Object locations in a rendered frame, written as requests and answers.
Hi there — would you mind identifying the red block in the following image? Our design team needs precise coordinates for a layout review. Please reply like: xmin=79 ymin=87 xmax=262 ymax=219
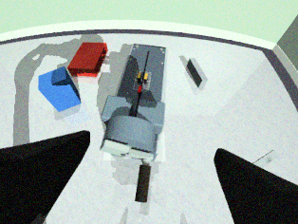
xmin=67 ymin=43 xmax=108 ymax=77

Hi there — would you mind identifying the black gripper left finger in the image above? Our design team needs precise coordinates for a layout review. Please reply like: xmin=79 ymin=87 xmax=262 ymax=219
xmin=0 ymin=131 xmax=91 ymax=224

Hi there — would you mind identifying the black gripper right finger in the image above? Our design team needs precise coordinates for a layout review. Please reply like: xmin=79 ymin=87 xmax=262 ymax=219
xmin=214 ymin=147 xmax=298 ymax=224

